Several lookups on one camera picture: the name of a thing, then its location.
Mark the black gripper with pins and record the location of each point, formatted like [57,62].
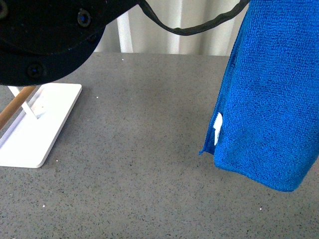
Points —
[42,41]

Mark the white pleated curtain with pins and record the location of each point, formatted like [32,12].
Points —
[133,32]

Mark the blue microfiber cloth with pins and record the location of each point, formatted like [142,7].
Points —
[265,124]

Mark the white towel rack stand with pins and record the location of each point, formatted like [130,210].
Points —
[30,138]

